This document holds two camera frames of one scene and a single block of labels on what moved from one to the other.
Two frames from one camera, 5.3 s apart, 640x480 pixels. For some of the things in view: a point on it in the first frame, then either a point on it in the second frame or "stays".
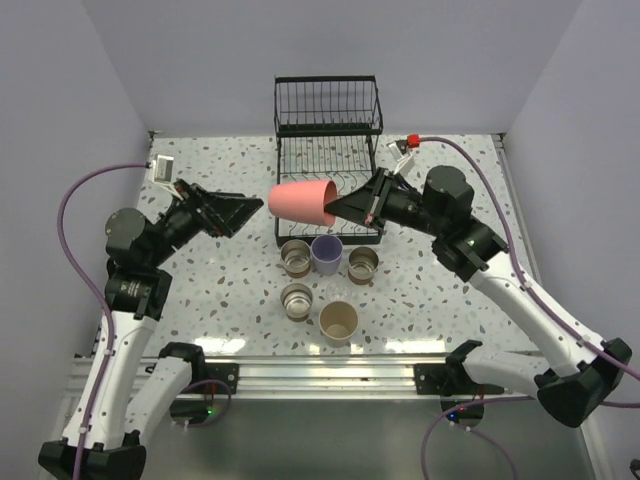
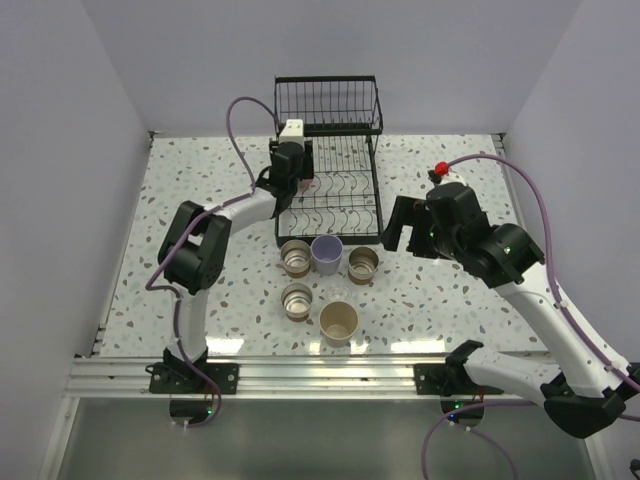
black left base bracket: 225,372 stays
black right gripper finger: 356,207 → 415,213
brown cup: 363,263 stays
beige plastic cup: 338,321 stays
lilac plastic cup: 326,250 stays
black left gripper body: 188,217 → 306,168
